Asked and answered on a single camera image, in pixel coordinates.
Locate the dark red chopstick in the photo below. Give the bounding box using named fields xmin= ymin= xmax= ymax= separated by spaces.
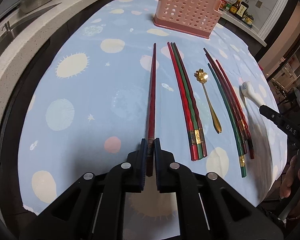
xmin=146 ymin=43 xmax=157 ymax=177

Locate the dark maroon chopstick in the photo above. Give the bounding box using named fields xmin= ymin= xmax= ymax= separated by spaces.
xmin=176 ymin=46 xmax=207 ymax=158

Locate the long green chopstick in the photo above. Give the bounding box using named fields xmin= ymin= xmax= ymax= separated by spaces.
xmin=207 ymin=63 xmax=247 ymax=178

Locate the white ceramic spoon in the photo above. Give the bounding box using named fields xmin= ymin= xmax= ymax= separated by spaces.
xmin=240 ymin=81 xmax=264 ymax=108

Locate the gold flower spoon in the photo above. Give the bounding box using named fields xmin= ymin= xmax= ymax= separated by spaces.
xmin=194 ymin=69 xmax=222 ymax=134

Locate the steel kitchen sink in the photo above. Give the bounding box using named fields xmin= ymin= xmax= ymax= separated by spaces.
xmin=0 ymin=3 xmax=59 ymax=56

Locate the person's right hand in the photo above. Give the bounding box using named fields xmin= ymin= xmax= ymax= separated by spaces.
xmin=280 ymin=155 xmax=300 ymax=220

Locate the light blue patterned tablecloth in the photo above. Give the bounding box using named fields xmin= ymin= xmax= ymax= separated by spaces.
xmin=18 ymin=0 xmax=287 ymax=214

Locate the small green-lid jar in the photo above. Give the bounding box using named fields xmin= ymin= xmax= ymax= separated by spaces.
xmin=242 ymin=14 xmax=254 ymax=28

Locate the dark soy sauce bottle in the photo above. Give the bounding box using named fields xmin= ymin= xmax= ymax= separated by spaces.
xmin=235 ymin=1 xmax=249 ymax=20

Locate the brown sauce bottle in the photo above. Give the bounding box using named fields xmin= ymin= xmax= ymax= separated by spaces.
xmin=229 ymin=0 xmax=242 ymax=15

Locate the pink perforated utensil holder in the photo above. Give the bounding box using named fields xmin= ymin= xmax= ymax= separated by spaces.
xmin=153 ymin=0 xmax=222 ymax=39

